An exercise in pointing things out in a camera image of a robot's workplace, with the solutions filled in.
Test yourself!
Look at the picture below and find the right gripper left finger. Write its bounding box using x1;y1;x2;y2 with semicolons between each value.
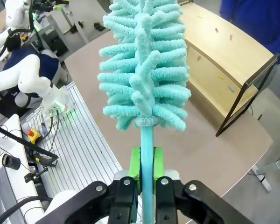
35;146;142;224

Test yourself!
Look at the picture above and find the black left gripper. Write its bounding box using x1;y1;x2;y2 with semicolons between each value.
34;0;56;10

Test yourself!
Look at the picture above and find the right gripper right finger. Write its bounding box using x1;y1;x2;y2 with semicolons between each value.
153;147;254;224

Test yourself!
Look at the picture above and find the teal microfiber duster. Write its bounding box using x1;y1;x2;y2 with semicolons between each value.
97;0;192;224

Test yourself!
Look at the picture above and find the grey background workbench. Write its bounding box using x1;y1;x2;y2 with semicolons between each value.
31;0;91;46

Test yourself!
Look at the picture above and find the black clamp with knob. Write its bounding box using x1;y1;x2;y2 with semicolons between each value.
24;167;49;184

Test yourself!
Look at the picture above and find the white table leg foot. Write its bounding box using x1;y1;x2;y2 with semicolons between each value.
247;160;280;192

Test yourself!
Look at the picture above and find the black tripod boom rod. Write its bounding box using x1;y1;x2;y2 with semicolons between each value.
0;121;59;168

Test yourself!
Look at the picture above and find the person in blue jacket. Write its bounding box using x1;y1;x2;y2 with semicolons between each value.
219;0;280;65

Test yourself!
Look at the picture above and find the slotted aluminium base plate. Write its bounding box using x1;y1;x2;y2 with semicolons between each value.
21;81;144;224

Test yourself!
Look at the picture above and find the thin black cable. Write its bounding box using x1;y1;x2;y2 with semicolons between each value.
46;111;62;154

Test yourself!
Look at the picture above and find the thick black cable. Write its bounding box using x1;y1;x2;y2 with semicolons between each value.
0;195;54;224

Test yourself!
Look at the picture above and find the wooden two-tier shelf black frame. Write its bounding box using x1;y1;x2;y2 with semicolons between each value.
175;2;280;138

